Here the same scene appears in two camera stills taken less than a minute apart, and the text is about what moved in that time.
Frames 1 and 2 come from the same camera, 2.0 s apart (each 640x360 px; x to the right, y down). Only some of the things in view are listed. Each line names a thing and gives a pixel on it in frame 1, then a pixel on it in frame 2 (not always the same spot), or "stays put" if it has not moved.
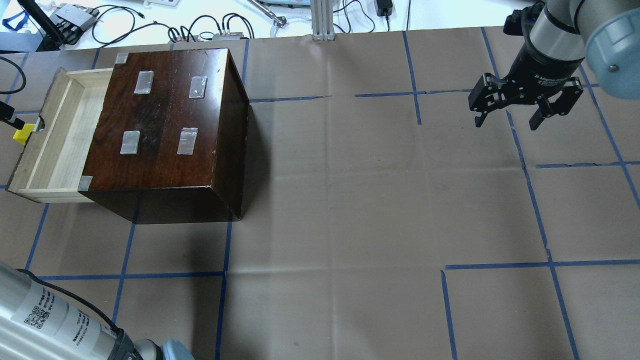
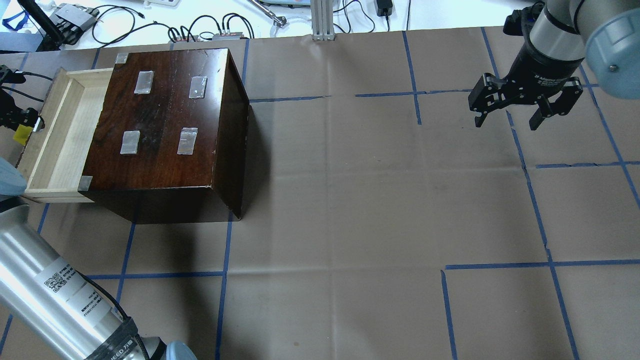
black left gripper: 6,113 → 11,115
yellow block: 21,135 stays put
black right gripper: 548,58 stays put
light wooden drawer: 51,166 stays put
